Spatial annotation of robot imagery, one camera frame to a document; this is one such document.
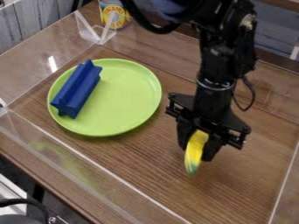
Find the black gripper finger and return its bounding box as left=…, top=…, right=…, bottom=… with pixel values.
left=202, top=135, right=226, bottom=162
left=177, top=117, right=197, bottom=150

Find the clear acrylic corner bracket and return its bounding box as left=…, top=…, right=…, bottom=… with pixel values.
left=74, top=10, right=118, bottom=46

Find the blue star-shaped block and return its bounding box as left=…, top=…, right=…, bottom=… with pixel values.
left=51, top=59, right=103, bottom=119

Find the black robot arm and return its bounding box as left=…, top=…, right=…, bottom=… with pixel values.
left=121, top=0, right=258, bottom=162

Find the black cable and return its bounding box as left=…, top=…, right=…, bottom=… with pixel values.
left=0, top=198, right=51, bottom=224

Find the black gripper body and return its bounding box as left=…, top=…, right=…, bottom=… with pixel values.
left=166, top=93, right=252, bottom=150

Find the clear acrylic tray wall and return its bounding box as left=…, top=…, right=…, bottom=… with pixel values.
left=0, top=99, right=191, bottom=224

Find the yellow labelled tin can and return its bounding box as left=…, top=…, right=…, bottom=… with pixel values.
left=98, top=0, right=131, bottom=30

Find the yellow toy banana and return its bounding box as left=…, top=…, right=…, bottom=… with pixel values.
left=185, top=130, right=210, bottom=176

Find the green round plate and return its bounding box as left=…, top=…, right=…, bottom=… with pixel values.
left=47, top=59, right=163, bottom=137

